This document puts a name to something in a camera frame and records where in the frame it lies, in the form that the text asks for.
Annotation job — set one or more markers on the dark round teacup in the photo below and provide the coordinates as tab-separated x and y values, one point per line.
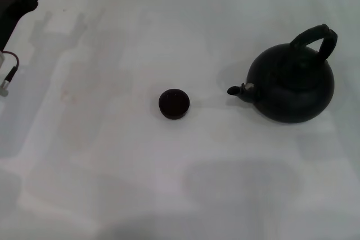
174	104

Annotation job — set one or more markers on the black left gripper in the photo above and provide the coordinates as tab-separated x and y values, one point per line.
11	6

